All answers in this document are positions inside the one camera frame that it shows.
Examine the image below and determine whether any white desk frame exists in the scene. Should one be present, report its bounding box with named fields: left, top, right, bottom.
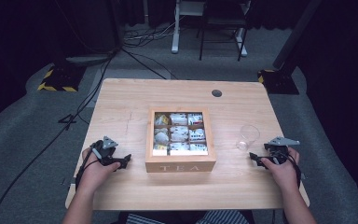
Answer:
left=171, top=0, right=249, bottom=58

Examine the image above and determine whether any person's striped clothing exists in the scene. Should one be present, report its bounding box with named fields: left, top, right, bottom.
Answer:
left=124, top=209, right=252, bottom=224

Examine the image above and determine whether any dark slanted stand pole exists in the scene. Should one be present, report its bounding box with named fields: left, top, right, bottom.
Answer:
left=272, top=0, right=324, bottom=70

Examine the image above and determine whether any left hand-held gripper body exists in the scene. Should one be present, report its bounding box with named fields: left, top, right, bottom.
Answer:
left=89, top=135, right=119, bottom=166

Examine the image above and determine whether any grey floor plate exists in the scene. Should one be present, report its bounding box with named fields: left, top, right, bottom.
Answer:
left=64, top=54, right=114, bottom=67

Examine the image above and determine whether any right hand-held gripper cable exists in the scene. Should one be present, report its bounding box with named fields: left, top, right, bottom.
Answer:
left=286, top=152, right=303, bottom=189

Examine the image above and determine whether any striped-edge black stand base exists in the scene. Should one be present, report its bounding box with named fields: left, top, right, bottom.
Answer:
left=256, top=68, right=300, bottom=95
left=36, top=63, right=88, bottom=93

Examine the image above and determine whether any clear glass cup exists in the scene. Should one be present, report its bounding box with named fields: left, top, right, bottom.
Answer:
left=235, top=124, right=261, bottom=152

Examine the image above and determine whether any long black floor cable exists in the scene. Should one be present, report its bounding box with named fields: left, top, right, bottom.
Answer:
left=0, top=50, right=117, bottom=224

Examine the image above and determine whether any person's left hand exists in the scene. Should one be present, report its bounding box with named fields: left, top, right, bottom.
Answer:
left=76, top=147, right=122, bottom=189

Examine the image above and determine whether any left hand-held gripper cable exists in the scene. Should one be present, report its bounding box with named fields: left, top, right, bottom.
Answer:
left=75, top=142, right=102, bottom=191

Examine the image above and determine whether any hand-held gripper cable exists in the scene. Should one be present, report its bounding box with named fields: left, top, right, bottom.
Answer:
left=75, top=142, right=102, bottom=191
left=286, top=152, right=303, bottom=189

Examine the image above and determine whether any wooden tea box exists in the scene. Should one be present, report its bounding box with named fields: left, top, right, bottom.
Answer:
left=145, top=106, right=217, bottom=174

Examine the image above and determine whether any black chair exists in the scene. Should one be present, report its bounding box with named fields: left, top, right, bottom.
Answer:
left=198, top=0, right=252, bottom=63

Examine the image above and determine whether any person's right hand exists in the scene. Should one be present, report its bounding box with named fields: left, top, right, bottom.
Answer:
left=259, top=147, right=301, bottom=193

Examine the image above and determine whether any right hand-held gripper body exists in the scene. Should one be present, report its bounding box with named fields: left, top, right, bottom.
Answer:
left=263, top=135, right=301, bottom=166

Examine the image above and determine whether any group of tea bags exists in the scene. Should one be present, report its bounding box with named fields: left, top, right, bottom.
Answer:
left=153, top=112, right=209, bottom=157

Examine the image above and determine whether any bundle of floor cables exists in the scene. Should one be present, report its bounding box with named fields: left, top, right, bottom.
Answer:
left=123, top=21, right=177, bottom=49

